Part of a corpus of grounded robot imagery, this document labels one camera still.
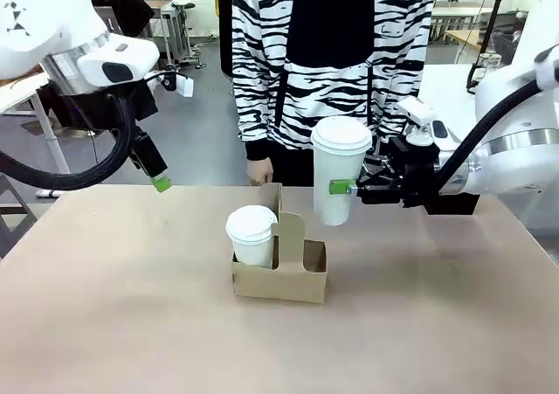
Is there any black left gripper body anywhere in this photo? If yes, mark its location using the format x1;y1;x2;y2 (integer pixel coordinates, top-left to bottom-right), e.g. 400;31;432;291
107;90;150;162

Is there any person in zebra striped jacket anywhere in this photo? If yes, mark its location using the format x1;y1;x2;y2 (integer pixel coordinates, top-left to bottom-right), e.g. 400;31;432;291
216;0;438;188

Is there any black wrist mount box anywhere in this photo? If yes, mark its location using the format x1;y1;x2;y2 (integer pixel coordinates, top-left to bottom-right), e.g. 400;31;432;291
133;86;159;123
423;191;481;217

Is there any gray metal stand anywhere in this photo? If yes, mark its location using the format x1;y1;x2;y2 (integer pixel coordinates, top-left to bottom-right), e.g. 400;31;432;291
159;0;203;70

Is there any person's right hand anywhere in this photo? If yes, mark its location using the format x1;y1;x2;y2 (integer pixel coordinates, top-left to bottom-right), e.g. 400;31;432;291
245;156;275;186

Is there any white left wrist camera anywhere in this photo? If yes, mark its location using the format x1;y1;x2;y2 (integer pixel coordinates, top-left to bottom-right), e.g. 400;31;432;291
148;70;195;100

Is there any person's right forearm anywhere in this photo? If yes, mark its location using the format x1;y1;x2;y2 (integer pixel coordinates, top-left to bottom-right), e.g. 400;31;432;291
233;61;280;162

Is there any small white side table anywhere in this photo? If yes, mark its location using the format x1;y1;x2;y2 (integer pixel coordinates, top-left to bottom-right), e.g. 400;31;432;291
0;71;71;175

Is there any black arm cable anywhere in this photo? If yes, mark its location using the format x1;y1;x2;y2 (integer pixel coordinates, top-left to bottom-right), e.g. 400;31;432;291
0;92;135;190
431;79;547;190

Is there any gray plastic crate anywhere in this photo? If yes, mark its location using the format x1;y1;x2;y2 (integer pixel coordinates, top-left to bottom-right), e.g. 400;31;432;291
491;30;524;63

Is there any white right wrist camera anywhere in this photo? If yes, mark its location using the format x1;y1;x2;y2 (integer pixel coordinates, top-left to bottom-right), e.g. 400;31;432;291
395;96;438;147

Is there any black cloth cover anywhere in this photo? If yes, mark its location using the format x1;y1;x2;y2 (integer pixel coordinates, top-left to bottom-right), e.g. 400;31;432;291
92;0;156;39

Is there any white background workbench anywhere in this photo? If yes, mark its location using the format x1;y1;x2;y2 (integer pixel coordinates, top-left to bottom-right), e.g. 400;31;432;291
430;0;494;45

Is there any large white side table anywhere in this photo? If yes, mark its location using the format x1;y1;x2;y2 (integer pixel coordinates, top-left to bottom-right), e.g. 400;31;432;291
417;63;525;124

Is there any brown cardboard cup carrier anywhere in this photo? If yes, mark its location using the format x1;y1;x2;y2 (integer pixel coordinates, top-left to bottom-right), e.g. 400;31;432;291
230;182;329;306

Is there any white plastic cup lid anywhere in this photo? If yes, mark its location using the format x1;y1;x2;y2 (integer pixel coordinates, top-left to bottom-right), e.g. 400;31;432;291
224;204;280;245
310;116;374;155

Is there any black left wrist mount box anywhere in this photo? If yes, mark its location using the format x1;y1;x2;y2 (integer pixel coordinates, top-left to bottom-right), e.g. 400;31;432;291
133;86;159;123

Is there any black tripod pole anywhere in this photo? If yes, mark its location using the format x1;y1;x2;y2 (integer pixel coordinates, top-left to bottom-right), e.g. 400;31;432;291
466;0;510;94

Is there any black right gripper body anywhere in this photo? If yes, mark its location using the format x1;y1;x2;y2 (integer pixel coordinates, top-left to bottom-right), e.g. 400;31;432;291
377;135;441;211

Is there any person's left forearm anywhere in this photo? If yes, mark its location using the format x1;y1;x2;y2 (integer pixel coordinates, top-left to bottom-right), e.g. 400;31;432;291
370;61;431;149

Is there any black right wrist mount box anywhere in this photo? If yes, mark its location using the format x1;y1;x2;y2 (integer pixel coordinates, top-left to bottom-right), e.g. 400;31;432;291
423;191;481;217

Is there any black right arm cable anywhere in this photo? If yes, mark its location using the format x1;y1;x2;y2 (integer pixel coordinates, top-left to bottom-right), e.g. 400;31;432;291
431;79;547;190

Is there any gray metal frame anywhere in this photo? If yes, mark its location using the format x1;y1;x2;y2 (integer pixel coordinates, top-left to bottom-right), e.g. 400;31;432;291
0;173;41;259

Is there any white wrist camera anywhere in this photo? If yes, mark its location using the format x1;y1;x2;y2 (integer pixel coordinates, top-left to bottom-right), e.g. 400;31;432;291
395;96;438;147
148;70;195;100

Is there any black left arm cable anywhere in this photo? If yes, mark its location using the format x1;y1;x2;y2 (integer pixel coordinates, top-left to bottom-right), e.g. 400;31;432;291
0;92;135;190

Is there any white paper cup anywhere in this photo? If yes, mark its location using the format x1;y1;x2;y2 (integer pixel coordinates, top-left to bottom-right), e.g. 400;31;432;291
231;236;277;269
312;147;369;227

